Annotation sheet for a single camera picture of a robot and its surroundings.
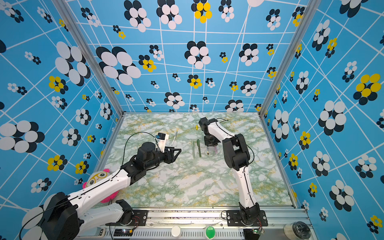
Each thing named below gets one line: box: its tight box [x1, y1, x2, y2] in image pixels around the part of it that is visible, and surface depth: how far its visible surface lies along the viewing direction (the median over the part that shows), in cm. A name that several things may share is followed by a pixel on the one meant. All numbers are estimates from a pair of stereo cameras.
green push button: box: [204, 225, 216, 240], surface depth 63 cm
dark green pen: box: [196, 139, 202, 158], surface depth 102 cm
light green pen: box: [191, 140, 196, 159], surface depth 101 cm
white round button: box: [171, 225, 181, 239], surface depth 65 cm
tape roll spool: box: [283, 221, 312, 240], surface depth 63 cm
